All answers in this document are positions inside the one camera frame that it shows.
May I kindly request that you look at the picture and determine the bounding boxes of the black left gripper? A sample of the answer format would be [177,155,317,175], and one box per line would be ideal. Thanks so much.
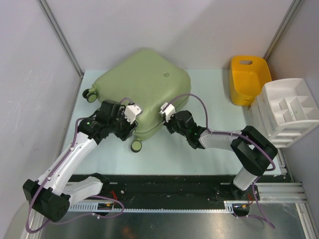
[109,108,139,141]

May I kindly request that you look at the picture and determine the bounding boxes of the green hard-shell suitcase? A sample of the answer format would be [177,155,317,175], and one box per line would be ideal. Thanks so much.
[82,48,191,152]

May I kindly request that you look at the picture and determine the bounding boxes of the yellow plastic basket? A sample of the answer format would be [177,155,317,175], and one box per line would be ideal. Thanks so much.
[229,55,272,106]

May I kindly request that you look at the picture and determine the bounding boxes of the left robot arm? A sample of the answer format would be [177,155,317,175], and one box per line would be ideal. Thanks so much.
[22,100,143,223]

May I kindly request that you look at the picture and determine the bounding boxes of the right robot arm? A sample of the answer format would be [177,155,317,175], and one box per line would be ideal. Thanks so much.
[160,109,278,200]

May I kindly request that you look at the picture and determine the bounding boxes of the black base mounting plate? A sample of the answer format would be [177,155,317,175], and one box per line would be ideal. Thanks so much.
[51,174,292,211]

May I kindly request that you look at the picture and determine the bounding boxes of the white plastic drawer organizer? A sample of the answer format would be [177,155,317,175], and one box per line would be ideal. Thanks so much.
[248,78,319,148]

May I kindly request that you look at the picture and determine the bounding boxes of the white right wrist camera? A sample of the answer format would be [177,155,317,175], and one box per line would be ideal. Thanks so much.
[159,103,175,120]

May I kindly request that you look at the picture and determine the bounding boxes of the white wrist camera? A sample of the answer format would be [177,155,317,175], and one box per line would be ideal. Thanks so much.
[159,103,175,120]
[124,104,143,124]

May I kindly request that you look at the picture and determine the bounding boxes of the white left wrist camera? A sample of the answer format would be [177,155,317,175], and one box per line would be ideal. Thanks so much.
[124,104,143,124]

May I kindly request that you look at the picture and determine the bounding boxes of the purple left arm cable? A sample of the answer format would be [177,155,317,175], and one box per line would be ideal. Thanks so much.
[26,97,137,234]

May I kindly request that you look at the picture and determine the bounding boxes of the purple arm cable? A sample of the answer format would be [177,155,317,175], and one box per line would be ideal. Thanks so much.
[26,97,137,234]
[166,93,276,229]

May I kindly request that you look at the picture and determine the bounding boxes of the white slotted cable duct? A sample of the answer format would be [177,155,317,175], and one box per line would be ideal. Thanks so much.
[67,202,235,214]

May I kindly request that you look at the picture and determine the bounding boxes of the aluminium frame rail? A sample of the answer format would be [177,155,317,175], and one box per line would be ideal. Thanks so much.
[256,183,307,203]

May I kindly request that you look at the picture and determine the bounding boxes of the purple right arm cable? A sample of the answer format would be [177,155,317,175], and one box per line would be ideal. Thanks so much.
[166,93,276,229]

